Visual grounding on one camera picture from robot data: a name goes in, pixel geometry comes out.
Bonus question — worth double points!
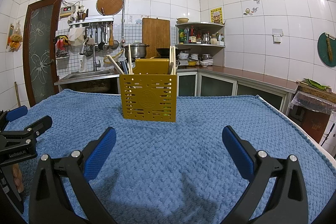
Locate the kitchen counter cabinet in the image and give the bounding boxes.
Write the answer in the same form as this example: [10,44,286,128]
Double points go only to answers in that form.
[54,65,300,114]

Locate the wooden crate with greens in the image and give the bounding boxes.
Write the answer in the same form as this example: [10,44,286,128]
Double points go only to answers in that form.
[297,79,335,103]

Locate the yellow wall poster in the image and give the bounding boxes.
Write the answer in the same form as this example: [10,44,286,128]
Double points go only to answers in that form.
[210,7,223,24]

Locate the left hand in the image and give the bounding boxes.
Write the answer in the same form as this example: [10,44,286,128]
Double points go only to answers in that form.
[12,164,24,193]

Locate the beige bowl on shelf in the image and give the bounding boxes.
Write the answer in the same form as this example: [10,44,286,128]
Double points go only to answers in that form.
[177,17,189,24]

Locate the dark glass door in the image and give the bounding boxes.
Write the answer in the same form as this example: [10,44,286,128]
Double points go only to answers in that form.
[23,0,62,107]

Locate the steel utensil rack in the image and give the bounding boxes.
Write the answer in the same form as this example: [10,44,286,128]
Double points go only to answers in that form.
[68,15,114,28]

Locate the blue fluffy towel mat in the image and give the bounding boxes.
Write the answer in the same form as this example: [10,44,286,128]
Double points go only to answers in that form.
[7,90,335,223]

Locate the steel faucet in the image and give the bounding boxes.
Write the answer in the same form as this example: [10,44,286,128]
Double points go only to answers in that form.
[80,38,101,71]

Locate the yellow perforated utensil holder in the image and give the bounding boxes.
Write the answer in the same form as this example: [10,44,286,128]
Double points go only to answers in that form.
[120,59,177,122]

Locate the corner shelf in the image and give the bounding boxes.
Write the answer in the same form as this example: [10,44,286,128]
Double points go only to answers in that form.
[174,22,226,67]

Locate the steel sink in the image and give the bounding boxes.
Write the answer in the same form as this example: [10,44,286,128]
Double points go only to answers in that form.
[54,69,119,86]

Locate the green round wall board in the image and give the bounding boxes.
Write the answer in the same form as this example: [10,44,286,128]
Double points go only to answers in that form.
[317,32,336,68]

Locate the white wall socket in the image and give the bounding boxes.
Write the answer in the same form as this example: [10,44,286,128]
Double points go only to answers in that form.
[272,28,284,44]

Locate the steel cooking pot with lid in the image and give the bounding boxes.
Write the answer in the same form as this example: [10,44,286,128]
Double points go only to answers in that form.
[124,42,149,59]

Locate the wooden cutting board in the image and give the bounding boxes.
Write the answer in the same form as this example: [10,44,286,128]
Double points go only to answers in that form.
[142,18,170,59]

